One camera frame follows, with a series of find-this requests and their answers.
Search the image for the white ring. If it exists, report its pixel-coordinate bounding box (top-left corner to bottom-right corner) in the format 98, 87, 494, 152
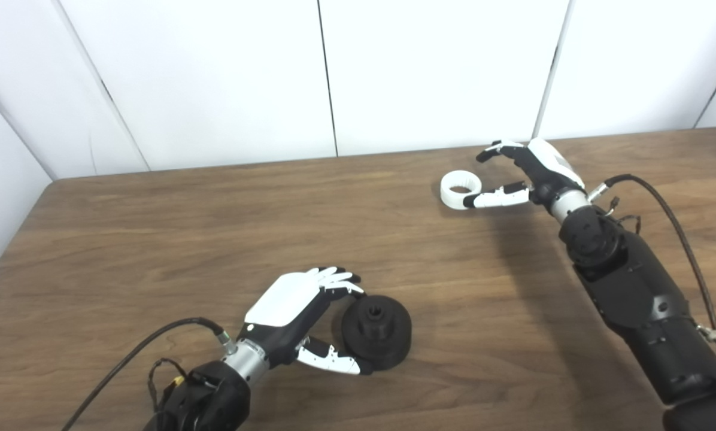
441, 171, 483, 211

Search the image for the round black part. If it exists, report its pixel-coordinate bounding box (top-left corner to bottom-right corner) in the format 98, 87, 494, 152
341, 295, 412, 371

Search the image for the thin left arm wire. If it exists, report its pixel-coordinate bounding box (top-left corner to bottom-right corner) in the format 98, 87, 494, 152
147, 358, 186, 411

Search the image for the white and black right hand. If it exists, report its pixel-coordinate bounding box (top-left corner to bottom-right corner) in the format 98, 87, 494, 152
463, 138, 587, 210

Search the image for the thin right arm wire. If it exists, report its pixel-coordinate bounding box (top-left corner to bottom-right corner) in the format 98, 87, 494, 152
606, 196, 642, 235

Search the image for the thin arm wire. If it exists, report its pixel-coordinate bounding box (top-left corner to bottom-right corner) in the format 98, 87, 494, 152
606, 196, 642, 235
147, 358, 186, 411

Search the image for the white and black left hand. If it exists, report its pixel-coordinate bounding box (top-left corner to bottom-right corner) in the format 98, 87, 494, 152
238, 266, 374, 376

